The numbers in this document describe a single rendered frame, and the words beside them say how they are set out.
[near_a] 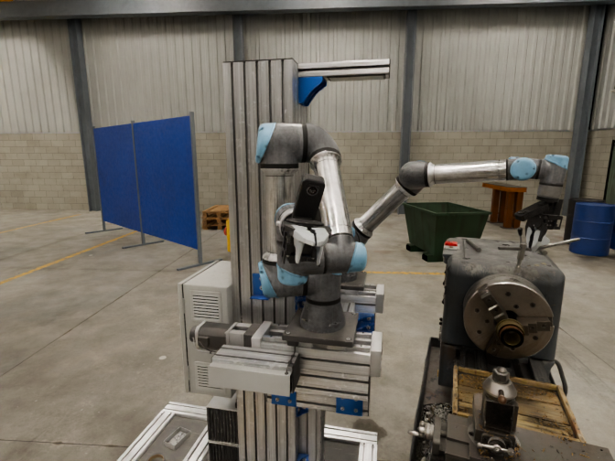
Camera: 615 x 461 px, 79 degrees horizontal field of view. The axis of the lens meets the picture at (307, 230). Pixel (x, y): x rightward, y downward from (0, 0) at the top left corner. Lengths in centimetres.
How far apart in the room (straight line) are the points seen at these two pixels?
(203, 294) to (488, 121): 1143
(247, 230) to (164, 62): 1164
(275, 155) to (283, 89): 33
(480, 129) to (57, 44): 1281
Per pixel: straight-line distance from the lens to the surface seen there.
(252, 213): 138
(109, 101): 1353
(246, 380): 124
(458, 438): 121
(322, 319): 121
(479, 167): 149
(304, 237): 61
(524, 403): 158
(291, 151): 110
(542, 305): 167
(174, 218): 668
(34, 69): 1496
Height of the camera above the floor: 171
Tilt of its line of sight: 11 degrees down
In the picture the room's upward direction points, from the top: straight up
